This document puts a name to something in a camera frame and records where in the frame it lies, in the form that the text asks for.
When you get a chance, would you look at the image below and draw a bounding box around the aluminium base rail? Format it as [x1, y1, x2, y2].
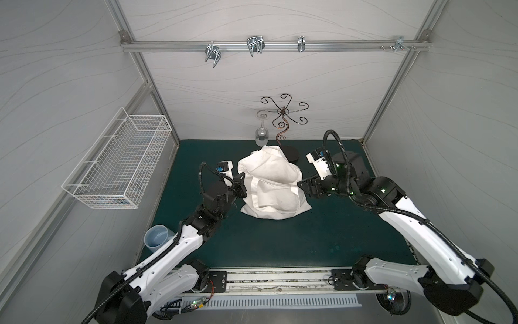
[169, 265, 446, 298]

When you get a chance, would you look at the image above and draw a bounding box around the white cloth tote pouch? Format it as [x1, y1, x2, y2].
[237, 146, 312, 220]

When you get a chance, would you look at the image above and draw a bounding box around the aluminium top rail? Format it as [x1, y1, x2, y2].
[120, 31, 432, 67]

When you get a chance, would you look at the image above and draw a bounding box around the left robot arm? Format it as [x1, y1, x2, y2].
[83, 171, 247, 323]

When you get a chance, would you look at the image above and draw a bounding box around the white wire basket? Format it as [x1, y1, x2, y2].
[62, 108, 172, 209]

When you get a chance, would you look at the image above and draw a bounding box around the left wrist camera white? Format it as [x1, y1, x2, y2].
[216, 160, 233, 179]

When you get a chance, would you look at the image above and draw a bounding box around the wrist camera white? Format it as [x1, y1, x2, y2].
[306, 148, 332, 180]
[216, 160, 233, 179]

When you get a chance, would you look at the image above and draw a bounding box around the copper wire glass stand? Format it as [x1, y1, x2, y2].
[256, 93, 308, 164]

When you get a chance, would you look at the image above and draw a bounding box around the light blue plastic cup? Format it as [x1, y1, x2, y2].
[144, 225, 175, 253]

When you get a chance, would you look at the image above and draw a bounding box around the clear wine glass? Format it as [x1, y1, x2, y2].
[255, 111, 269, 147]

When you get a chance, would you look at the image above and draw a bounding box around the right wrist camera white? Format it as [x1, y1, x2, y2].
[306, 148, 332, 180]

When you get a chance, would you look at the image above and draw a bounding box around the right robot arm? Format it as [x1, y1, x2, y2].
[298, 148, 517, 323]

